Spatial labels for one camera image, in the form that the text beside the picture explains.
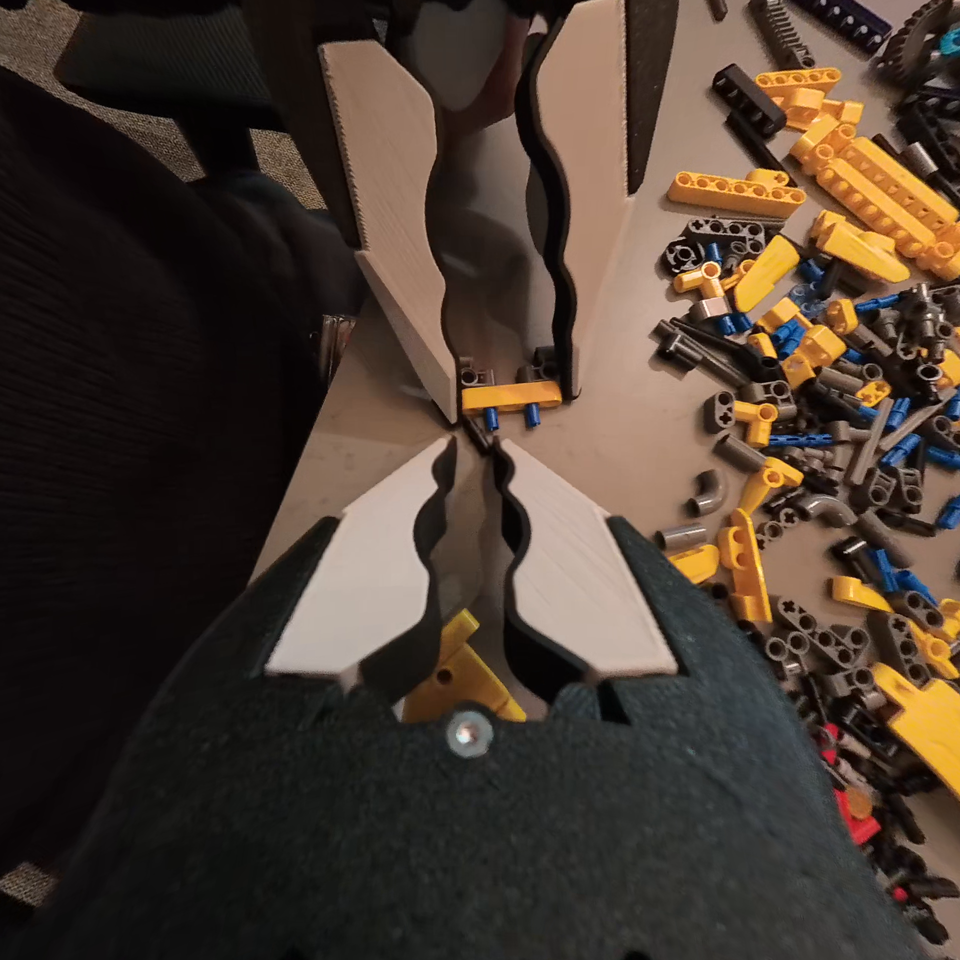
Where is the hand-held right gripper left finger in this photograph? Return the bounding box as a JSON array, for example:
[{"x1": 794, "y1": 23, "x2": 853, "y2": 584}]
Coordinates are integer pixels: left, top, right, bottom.
[{"x1": 266, "y1": 435, "x2": 460, "y2": 699}]

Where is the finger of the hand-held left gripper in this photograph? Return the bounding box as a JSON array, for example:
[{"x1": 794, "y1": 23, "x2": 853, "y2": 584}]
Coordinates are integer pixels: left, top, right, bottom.
[
  {"x1": 318, "y1": 39, "x2": 462, "y2": 427},
  {"x1": 516, "y1": 0, "x2": 637, "y2": 399}
]

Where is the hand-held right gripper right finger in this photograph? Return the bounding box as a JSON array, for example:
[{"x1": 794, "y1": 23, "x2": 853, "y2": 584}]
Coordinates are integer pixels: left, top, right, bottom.
[{"x1": 487, "y1": 436, "x2": 680, "y2": 706}]

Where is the yellow beam with blue pins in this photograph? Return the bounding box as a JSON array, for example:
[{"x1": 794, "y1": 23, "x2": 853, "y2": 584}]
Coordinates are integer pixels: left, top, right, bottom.
[{"x1": 457, "y1": 346, "x2": 564, "y2": 430}]

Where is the person's left hand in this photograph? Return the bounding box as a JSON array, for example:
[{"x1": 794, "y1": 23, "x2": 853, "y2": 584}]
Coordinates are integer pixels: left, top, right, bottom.
[{"x1": 480, "y1": 11, "x2": 535, "y2": 129}]

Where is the pile of toy building parts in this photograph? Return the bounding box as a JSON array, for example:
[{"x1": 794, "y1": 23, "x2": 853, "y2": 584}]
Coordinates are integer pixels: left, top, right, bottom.
[{"x1": 648, "y1": 0, "x2": 960, "y2": 946}]

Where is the black chair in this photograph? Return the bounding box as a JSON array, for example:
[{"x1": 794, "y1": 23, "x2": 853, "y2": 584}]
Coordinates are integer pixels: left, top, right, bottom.
[{"x1": 52, "y1": 0, "x2": 301, "y2": 181}]

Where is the person's dark knit clothing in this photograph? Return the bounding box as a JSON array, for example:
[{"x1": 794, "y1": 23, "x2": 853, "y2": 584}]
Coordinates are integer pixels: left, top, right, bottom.
[{"x1": 0, "y1": 66, "x2": 372, "y2": 901}]

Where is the yellow curved panel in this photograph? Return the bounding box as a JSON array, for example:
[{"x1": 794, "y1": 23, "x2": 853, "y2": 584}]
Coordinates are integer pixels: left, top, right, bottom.
[{"x1": 873, "y1": 663, "x2": 960, "y2": 800}]

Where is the yellow frame assembly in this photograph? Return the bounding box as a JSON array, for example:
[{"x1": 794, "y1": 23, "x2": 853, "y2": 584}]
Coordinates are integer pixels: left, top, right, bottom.
[{"x1": 401, "y1": 609, "x2": 528, "y2": 725}]

